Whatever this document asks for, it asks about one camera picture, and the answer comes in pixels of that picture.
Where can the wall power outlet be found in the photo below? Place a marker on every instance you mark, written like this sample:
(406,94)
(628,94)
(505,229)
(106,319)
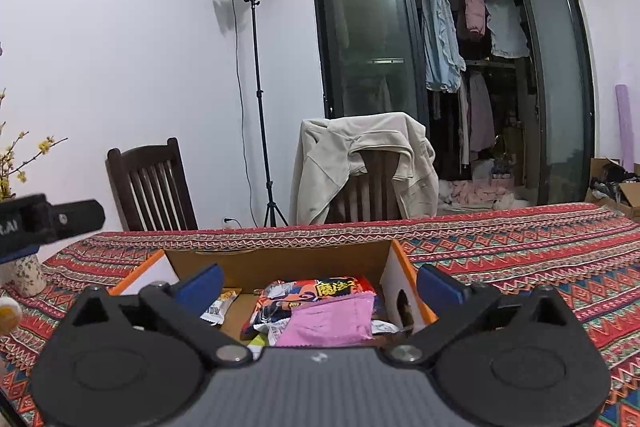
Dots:
(228,221)

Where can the wooden chair under jacket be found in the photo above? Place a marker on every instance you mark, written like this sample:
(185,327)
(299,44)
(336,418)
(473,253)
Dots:
(380,177)

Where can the dark framed sliding glass door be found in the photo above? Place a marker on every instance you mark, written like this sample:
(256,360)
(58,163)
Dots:
(365,32)

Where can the purple rolled mat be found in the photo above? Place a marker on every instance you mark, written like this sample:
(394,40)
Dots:
(626,127)

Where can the silver cracker print packet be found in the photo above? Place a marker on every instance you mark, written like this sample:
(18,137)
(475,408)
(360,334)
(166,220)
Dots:
(220,307)

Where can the hanging pale pink trousers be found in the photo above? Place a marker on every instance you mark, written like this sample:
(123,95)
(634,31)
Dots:
(481,112)

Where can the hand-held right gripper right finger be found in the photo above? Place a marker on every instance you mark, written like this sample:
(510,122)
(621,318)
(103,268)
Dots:
(440,289)

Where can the hanging white garment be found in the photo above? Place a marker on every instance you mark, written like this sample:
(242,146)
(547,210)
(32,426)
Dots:
(507,27)

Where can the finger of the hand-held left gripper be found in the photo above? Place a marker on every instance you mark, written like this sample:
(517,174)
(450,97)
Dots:
(20,255)
(75,217)

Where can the hanging pink garment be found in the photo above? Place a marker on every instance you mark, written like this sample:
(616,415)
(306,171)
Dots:
(475,9)

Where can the pile of pink clothes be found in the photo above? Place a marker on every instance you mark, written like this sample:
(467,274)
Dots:
(475,194)

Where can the yellow blossom branches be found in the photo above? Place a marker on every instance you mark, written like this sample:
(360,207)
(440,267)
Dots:
(46,146)

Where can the brown cardboard carton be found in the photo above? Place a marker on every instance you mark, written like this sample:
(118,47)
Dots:
(631,202)

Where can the red cartoon snack packet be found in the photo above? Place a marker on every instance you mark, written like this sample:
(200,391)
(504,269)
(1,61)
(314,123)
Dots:
(305,299)

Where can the pink snack packet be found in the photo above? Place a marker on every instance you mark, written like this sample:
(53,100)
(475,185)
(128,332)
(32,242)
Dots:
(325,324)

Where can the white and yellow round object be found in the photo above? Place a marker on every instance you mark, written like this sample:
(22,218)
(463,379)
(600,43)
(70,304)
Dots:
(7,314)

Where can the beige jacket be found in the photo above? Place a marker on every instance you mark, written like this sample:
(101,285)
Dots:
(340,147)

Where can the white and green snack packet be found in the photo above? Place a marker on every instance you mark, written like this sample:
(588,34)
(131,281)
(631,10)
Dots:
(256,343)

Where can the orange cardboard box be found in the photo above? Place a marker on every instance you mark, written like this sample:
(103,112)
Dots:
(300,264)

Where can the dark wooden chair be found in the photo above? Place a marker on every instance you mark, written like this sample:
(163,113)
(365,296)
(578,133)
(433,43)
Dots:
(145,154)

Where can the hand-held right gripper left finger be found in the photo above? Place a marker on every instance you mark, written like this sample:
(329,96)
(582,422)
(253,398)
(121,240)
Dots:
(200,289)

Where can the hanging light blue shirt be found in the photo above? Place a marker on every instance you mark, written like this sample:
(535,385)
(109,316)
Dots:
(440,37)

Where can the small floral ceramic vase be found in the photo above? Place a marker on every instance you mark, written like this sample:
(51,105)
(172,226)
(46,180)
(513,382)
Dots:
(25,277)

